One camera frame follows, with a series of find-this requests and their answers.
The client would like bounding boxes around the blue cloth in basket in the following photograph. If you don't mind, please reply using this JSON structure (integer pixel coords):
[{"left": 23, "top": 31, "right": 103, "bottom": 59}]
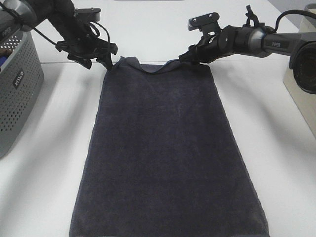
[{"left": 0, "top": 48, "right": 11, "bottom": 66}]

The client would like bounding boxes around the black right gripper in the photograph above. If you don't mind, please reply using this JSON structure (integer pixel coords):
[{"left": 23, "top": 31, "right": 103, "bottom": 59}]
[{"left": 179, "top": 33, "right": 223, "bottom": 64}]

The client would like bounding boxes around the grey perforated plastic basket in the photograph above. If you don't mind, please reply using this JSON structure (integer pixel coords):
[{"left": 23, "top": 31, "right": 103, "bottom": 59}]
[{"left": 0, "top": 31, "right": 44, "bottom": 157}]

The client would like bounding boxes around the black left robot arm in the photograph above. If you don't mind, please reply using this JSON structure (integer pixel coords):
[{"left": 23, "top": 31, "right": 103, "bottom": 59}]
[{"left": 0, "top": 0, "right": 118, "bottom": 70}]

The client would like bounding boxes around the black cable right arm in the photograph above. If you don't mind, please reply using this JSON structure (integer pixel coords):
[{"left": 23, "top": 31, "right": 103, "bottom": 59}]
[{"left": 245, "top": 5, "right": 316, "bottom": 33}]

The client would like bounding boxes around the dark navy towel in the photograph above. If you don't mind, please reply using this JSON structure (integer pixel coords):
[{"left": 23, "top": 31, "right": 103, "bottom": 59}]
[{"left": 69, "top": 57, "right": 269, "bottom": 237}]

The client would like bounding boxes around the beige bin with grey rim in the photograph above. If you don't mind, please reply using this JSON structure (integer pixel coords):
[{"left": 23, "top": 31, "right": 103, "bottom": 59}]
[{"left": 283, "top": 16, "right": 316, "bottom": 137}]

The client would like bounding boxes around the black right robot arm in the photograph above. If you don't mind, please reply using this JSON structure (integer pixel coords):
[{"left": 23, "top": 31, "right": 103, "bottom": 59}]
[{"left": 179, "top": 12, "right": 316, "bottom": 94}]

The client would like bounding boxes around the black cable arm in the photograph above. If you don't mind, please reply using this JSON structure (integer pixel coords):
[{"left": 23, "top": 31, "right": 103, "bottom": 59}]
[
  {"left": 245, "top": 5, "right": 316, "bottom": 33},
  {"left": 32, "top": 21, "right": 111, "bottom": 47}
]

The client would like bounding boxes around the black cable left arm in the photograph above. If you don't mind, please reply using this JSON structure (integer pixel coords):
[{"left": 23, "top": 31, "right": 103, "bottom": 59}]
[{"left": 32, "top": 21, "right": 111, "bottom": 47}]

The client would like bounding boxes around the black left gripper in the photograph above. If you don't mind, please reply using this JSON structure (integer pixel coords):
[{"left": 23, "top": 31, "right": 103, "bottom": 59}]
[{"left": 56, "top": 36, "right": 118, "bottom": 70}]

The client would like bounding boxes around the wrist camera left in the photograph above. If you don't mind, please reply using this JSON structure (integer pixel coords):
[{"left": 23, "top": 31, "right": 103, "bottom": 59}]
[{"left": 74, "top": 7, "right": 101, "bottom": 23}]

